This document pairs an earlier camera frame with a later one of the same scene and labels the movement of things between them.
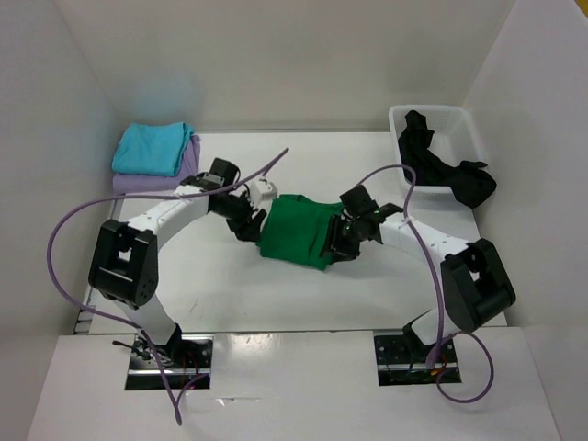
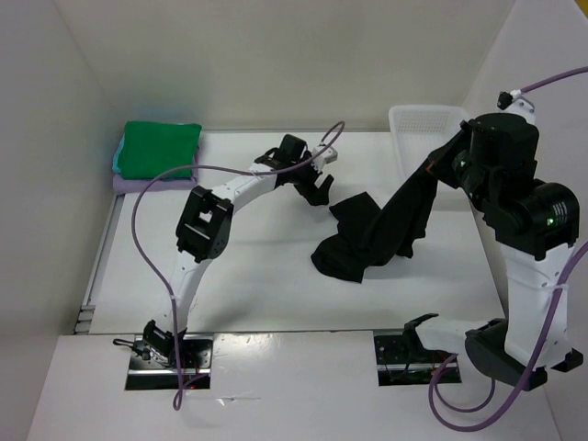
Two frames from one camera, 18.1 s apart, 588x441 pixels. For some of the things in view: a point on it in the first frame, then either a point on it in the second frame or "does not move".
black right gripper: x=345 y=251 -> x=465 y=131
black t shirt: x=423 y=165 -> x=367 y=235
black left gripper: x=251 y=231 -> x=312 y=195
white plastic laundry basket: x=456 y=137 does not move
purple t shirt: x=130 y=184 does not move
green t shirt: x=296 y=230 -> x=150 y=149
